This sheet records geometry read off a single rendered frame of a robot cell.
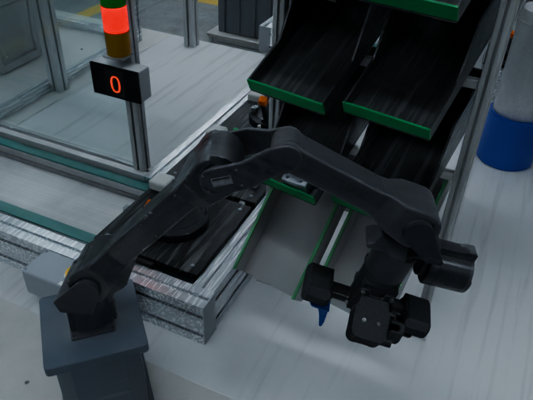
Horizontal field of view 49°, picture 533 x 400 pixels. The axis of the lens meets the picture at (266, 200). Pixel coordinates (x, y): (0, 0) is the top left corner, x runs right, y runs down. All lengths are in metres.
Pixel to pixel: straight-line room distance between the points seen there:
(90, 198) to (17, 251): 0.22
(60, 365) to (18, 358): 0.31
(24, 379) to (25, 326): 0.13
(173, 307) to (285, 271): 0.22
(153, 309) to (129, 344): 0.26
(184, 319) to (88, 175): 0.51
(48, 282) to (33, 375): 0.17
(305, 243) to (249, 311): 0.22
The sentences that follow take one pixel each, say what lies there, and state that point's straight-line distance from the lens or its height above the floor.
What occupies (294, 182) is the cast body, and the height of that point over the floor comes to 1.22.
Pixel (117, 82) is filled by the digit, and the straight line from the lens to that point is 1.27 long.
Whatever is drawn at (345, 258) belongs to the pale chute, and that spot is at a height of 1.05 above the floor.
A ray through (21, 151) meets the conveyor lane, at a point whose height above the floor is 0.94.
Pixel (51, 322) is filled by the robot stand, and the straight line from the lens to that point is 0.95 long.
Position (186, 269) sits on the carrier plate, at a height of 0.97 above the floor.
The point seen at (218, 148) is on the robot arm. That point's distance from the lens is 0.67.
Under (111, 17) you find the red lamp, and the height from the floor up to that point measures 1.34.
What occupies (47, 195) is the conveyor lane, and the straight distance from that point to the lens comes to 1.46.
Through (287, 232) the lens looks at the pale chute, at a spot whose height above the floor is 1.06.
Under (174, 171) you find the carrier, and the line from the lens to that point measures 1.39.
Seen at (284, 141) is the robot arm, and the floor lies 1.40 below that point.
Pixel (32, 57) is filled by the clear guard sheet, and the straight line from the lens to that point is 1.49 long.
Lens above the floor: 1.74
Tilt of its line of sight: 36 degrees down
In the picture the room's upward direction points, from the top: 2 degrees clockwise
